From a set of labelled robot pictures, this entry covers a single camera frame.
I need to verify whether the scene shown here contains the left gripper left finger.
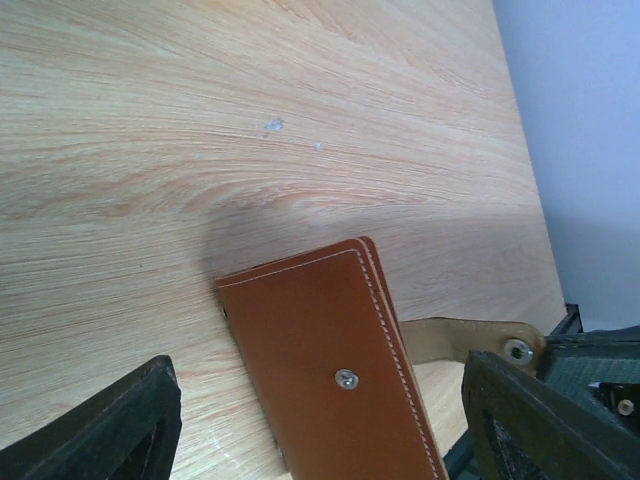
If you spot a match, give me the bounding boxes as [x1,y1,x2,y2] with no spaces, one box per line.
[1,355,181,479]

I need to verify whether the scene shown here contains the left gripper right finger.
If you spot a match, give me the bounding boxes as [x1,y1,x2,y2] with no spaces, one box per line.
[462,351,639,479]

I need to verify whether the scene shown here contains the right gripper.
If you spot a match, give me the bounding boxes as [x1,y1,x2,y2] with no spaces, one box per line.
[537,327,639,435]

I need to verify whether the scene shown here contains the brown leather card holder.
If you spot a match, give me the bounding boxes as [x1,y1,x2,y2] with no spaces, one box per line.
[215,235,547,480]

